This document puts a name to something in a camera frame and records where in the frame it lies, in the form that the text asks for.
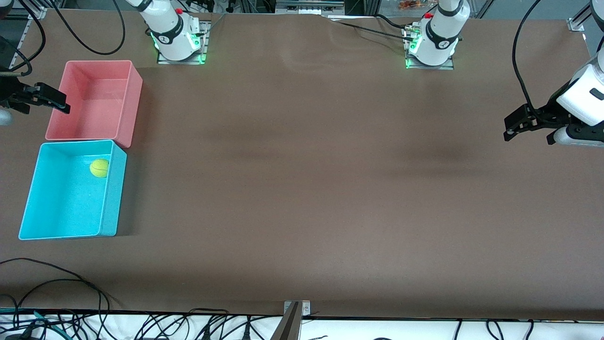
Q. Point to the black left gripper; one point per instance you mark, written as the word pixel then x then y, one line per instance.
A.
pixel 549 112

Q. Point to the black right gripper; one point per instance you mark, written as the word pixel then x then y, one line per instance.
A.
pixel 8 90

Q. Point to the yellow-green tennis ball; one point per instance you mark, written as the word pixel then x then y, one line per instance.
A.
pixel 99 168

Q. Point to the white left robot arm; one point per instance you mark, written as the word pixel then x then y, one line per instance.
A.
pixel 441 38

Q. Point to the pink plastic bin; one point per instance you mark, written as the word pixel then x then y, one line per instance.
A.
pixel 94 99

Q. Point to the blue plastic bin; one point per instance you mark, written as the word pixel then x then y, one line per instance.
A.
pixel 66 203

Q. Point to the grey background box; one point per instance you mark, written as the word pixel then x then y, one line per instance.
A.
pixel 306 7

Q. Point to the aluminium frame profile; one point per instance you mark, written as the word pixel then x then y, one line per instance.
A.
pixel 35 12

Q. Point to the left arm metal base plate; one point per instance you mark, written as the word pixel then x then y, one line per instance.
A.
pixel 443 67

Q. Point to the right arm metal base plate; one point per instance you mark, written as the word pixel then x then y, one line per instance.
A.
pixel 165 61

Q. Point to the grey metal camera mount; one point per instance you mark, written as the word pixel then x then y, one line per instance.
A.
pixel 290 326

